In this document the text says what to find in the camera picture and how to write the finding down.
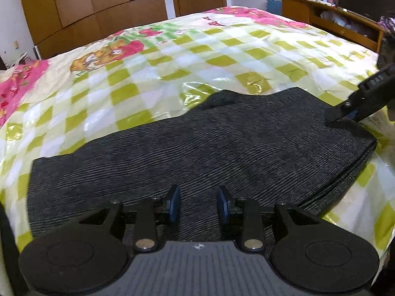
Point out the blue foam mat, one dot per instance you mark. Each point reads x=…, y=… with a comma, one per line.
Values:
x=273, y=7

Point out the wooden wardrobe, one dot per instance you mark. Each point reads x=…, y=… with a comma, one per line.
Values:
x=92, y=6

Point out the white bag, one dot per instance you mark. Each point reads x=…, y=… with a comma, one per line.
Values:
x=20, y=60

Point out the wooden side cabinet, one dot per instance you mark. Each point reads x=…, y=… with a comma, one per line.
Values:
x=311, y=15

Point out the dark grey plaid pants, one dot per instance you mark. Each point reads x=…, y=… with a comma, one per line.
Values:
x=197, y=154

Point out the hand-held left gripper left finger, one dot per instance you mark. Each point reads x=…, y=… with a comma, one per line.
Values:
x=173, y=205

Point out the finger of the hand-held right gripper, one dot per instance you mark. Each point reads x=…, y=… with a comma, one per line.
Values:
x=342, y=109
x=367, y=111

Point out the purple cloth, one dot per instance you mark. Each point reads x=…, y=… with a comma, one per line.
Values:
x=387, y=24

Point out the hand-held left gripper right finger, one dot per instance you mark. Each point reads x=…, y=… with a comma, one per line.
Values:
x=222, y=206

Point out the checkered printed bed blanket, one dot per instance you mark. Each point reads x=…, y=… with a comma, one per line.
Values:
x=154, y=67

